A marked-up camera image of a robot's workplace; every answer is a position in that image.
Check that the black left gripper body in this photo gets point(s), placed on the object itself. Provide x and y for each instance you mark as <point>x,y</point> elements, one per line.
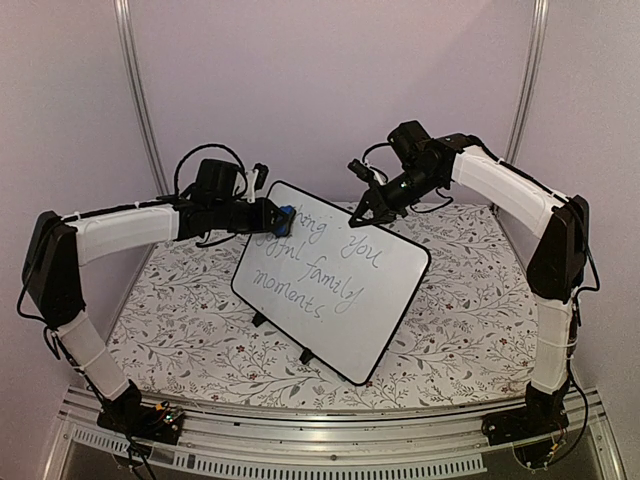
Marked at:
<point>227,218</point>

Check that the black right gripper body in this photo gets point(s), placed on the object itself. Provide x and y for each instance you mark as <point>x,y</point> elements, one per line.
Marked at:
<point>414,188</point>

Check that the blue whiteboard eraser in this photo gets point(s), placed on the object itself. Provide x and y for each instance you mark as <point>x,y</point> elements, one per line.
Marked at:
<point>284,220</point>

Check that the white whiteboard black frame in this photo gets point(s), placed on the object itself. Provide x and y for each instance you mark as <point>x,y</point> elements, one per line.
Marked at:
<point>336,291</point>

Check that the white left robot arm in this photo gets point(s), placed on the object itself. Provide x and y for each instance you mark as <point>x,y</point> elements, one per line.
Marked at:
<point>61,250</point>

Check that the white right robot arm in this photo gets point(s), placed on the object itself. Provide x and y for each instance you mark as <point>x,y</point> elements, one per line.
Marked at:
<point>560,224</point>

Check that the floral patterned table mat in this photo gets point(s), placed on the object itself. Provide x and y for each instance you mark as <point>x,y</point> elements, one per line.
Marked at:
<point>469,336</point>

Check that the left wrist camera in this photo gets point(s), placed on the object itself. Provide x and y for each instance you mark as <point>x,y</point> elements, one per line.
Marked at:
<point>260,172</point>

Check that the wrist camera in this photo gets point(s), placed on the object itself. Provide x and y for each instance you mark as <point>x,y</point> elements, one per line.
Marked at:
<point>362,172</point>
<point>260,172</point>

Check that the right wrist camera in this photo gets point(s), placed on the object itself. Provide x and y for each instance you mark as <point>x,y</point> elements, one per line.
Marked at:
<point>362,172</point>

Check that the right aluminium frame post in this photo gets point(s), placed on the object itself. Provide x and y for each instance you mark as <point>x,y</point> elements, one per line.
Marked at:
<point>533,60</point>

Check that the aluminium frame post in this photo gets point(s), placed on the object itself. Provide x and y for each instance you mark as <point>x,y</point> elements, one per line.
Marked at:
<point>132,68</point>
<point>533,60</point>

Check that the left aluminium frame post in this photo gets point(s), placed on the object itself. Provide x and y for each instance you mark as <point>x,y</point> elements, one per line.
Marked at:
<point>132,68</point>

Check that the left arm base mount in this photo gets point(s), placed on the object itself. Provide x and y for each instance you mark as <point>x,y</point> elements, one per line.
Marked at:
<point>161,423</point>

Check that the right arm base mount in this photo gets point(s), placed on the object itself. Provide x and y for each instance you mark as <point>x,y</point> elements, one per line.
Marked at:
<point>541,415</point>

